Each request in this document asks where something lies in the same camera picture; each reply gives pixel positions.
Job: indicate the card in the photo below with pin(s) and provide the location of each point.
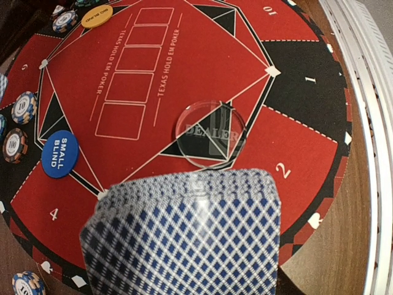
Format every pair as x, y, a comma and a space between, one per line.
3, 85

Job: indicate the red black chips seat seven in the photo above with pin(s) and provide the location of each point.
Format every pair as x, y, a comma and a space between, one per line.
57, 11

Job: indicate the blue small blind button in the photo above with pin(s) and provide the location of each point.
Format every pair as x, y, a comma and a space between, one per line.
60, 154

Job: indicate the green chips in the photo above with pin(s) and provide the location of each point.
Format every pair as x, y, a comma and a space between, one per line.
84, 3
3, 127

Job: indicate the round red black poker mat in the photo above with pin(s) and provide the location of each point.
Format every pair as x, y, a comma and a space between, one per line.
121, 87

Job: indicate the white chips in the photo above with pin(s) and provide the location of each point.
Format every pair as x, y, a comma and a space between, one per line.
28, 283
65, 21
24, 109

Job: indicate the red black chips seat five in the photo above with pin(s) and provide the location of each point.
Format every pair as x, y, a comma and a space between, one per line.
15, 146

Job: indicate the blue playing card deck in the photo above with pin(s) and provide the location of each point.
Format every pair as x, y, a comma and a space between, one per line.
207, 232

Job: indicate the orange big blind button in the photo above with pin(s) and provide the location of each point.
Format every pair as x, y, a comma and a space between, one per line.
97, 16

